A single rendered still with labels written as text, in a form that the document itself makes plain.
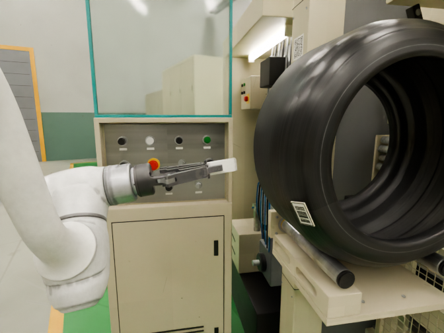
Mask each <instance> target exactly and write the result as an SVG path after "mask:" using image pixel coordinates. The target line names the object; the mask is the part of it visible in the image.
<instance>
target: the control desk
mask: <svg viewBox="0 0 444 333"><path fill-rule="evenodd" d="M93 119H94V134H95V143H96V158H97V167H107V166H110V165H111V166H112V165H120V164H128V163H130V164H131V165H132V167H134V166H135V165H139V164H143V163H149V164H150V165H151V168H152V171H156V170H160V168H161V167H166V166H176V165H187V164H192V163H200V162H203V163H204V160H207V162H211V161H219V160H223V159H231V158H233V118H93ZM232 200H233V172H225V173H221V174H214V175H210V178H209V179H208V178H203V179H199V180H194V181H191V182H186V183H183V184H177V185H175V186H171V187H170V188H167V187H166V186H165V187H163V185H162V186H155V194H154V195H151V196H144V197H140V196H138V195H137V200H136V201H135V202H129V203H122V204H118V205H112V206H109V208H108V215H107V229H108V234H109V241H110V275H109V279H108V300H109V309H110V324H111V333H231V281H232Z"/></svg>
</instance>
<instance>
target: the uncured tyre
mask: <svg viewBox="0 0 444 333"><path fill-rule="evenodd" d="M364 85H365V86H366V87H368V88H369V89H371V90H372V91H373V92H374V93H375V94H376V95H377V97H378V98H379V100H380V101H381V103H382V105H383V107H384V109H385V112H386V114H387V118H388V124H389V143H388V150H387V154H386V157H385V160H384V162H383V164H382V166H381V168H380V170H379V172H378V173H377V175H376V176H375V177H374V179H372V181H371V182H370V183H369V184H368V185H367V186H366V187H365V188H364V189H362V190H361V191H360V192H358V193H357V194H355V195H353V196H351V197H349V198H347V199H344V200H340V201H338V199H337V197H336V193H335V191H334V185H333V181H332V150H333V146H334V140H335V136H336V132H337V130H338V127H339V125H340V122H341V120H342V117H343V115H344V113H345V111H346V109H347V108H348V106H349V105H350V102H351V101H352V100H353V98H354V97H355V95H356V94H357V93H358V92H359V91H360V89H361V88H362V87H363V86H364ZM254 163H255V167H256V173H257V177H258V180H259V183H260V185H261V188H262V190H263V192H264V194H265V196H266V198H267V199H268V201H269V203H270V204H271V205H272V207H273V208H274V209H275V210H276V211H277V212H278V213H279V214H280V215H281V216H282V217H283V218H284V219H285V220H286V221H287V222H288V223H289V224H290V225H291V226H292V227H293V228H294V229H296V230H297V231H298V232H299V233H300V234H301V235H302V236H303V237H305V238H306V239H307V240H308V241H309V242H310V243H311V244H312V245H313V246H315V247H316V248H318V249H319V250H321V251H322V252H324V253H326V254H327V255H329V256H332V257H334V258H337V259H339V260H342V261H345V262H347V263H350V264H354V265H358V266H365V267H371V268H384V267H391V266H397V265H401V264H405V263H408V262H411V261H414V260H417V259H419V258H423V257H424V256H427V255H430V254H432V253H434V252H437V251H438V250H440V249H442V248H443V247H444V24H440V23H438V22H434V21H431V20H425V19H419V18H400V19H390V20H381V21H377V22H372V23H370V24H366V25H364V26H361V27H359V28H356V29H354V30H352V31H350V32H348V33H346V34H344V35H342V36H339V37H337V38H335V39H333V40H331V41H329V42H327V43H325V44H323V45H321V46H319V47H317V48H315V49H313V50H311V51H309V52H307V53H306V54H304V55H302V56H301V57H300V58H298V59H297V60H296V61H294V62H293V63H292V64H291V65H290V66H289V67H288V68H287V69H286V70H285V71H284V72H283V73H282V74H281V75H280V76H279V78H278V79H277V81H276V82H275V83H274V85H273V86H272V88H271V89H270V91H269V93H268V95H267V97H266V99H265V101H264V103H263V105H262V107H261V109H260V113H259V115H258V119H257V122H256V127H255V132H254ZM291 201H293V202H303V203H305V204H306V206H307V209H308V211H309V213H310V215H311V218H312V220H313V223H314V225H315V226H310V225H304V224H300V222H299V219H298V217H297V214H296V212H295V210H294V209H293V206H292V204H291Z"/></svg>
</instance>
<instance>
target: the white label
mask: <svg viewBox="0 0 444 333"><path fill-rule="evenodd" d="M291 204H292V206H293V209H294V210H295V212H296V214H297V217H298V219H299V222H300V224H304V225H310V226H315V224H314V223H313V220H312V218H311V215H310V213H309V211H308V209H307V206H306V204H305V203H303V202H293V201H291Z"/></svg>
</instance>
